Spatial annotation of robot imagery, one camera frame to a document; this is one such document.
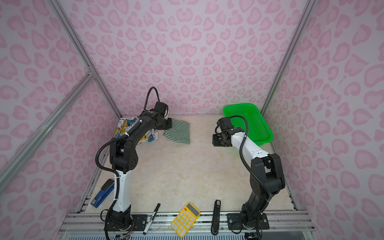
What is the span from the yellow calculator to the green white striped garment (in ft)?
1.29

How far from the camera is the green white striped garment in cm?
98

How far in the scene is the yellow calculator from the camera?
0.72 metres
